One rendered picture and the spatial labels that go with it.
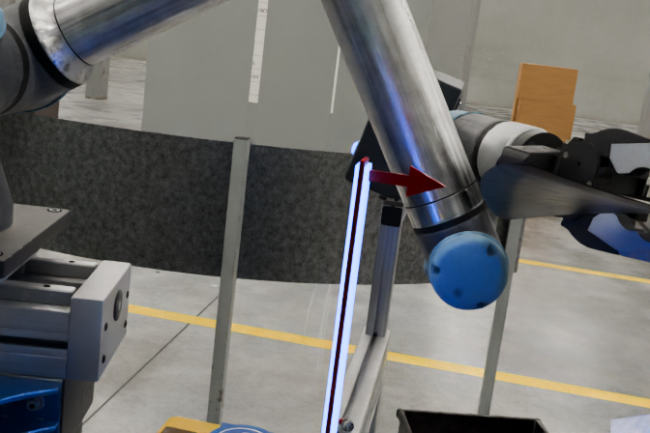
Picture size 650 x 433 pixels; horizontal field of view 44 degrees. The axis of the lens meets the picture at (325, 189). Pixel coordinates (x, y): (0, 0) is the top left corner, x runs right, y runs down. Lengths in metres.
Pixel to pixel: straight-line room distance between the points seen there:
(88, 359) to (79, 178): 1.62
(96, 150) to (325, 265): 0.75
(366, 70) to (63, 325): 0.40
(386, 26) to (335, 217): 1.66
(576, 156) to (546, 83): 7.88
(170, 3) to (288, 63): 5.80
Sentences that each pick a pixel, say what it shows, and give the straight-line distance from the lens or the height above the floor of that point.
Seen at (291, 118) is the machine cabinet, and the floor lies 0.56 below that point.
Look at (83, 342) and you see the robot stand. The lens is 0.87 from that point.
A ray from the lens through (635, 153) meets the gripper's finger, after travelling 0.73.
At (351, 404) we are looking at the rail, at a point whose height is 0.85.
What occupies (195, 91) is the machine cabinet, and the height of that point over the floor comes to 0.68.
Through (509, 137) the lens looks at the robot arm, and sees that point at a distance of 0.84.
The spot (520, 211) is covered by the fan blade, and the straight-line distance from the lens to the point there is 0.71.
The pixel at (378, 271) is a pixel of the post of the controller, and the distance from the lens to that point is 1.17.
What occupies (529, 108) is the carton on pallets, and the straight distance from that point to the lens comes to 8.65.
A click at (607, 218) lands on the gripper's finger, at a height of 1.15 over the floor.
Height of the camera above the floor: 1.28
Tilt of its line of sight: 11 degrees down
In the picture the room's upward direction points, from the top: 7 degrees clockwise
